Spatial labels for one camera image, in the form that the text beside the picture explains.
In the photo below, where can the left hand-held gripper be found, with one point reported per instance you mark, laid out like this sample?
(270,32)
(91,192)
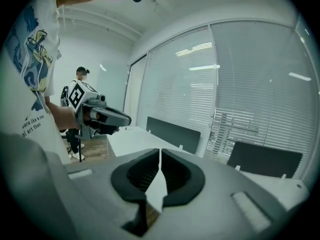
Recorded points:
(80,96)

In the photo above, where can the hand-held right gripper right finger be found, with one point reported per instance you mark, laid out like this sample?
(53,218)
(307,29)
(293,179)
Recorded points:
(185,181)

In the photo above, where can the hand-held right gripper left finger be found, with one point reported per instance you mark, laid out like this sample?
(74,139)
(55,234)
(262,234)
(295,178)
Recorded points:
(130,179)

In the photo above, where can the person's left forearm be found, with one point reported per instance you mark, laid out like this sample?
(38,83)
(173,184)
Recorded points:
(62,116)

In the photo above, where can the person's left hand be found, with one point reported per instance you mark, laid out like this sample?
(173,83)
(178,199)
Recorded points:
(87,115)

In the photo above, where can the black-framed glass door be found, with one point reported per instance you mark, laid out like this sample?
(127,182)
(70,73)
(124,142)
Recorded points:
(135,91)

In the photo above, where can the black desk divider panel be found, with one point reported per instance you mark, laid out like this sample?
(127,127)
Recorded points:
(172,134)
(265,159)

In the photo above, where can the grey clip-on device box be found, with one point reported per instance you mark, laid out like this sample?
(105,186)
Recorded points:
(59,54)

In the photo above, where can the white window mullion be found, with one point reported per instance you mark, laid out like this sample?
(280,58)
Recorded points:
(216,91)

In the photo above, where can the person's white printed t-shirt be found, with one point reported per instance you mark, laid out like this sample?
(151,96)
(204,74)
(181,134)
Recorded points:
(25,84)

